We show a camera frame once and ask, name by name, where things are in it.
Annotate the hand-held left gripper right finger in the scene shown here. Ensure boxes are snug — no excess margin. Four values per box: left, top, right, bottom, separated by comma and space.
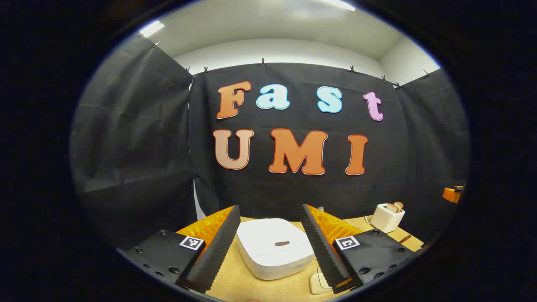
300, 204, 421, 295

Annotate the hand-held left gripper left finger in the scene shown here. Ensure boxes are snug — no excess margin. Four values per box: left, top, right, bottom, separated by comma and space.
120, 205, 242, 294

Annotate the white rice cooker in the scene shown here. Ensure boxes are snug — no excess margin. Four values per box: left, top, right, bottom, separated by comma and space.
236, 218, 316, 281

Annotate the white toaster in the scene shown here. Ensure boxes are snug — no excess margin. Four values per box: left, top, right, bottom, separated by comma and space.
370, 203, 406, 234

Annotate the black backdrop cloth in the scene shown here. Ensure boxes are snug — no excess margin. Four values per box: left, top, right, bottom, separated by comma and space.
70, 36, 470, 252

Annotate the ceiling light panel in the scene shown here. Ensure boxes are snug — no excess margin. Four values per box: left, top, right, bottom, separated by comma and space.
140, 20, 165, 38

